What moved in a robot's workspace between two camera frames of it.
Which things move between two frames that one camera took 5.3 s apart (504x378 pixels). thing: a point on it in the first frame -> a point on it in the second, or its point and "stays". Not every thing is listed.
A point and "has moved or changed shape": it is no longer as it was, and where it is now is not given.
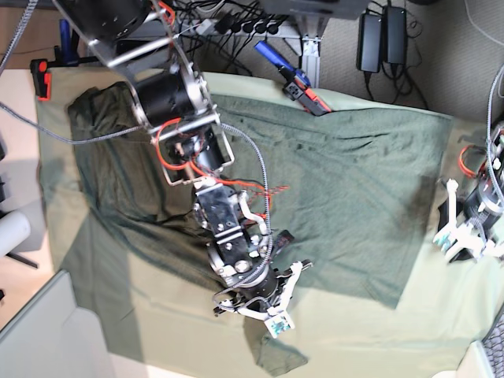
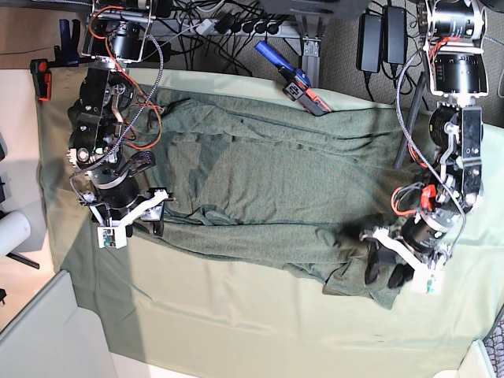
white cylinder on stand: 15,229 stays
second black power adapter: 394,35 stays
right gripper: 244,265 -> 118,191
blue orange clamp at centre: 297,86 stays
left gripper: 483,205 -> 424,231
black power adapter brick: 369,42 stays
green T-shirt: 350,196 has moved or changed shape
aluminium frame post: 310,54 stays
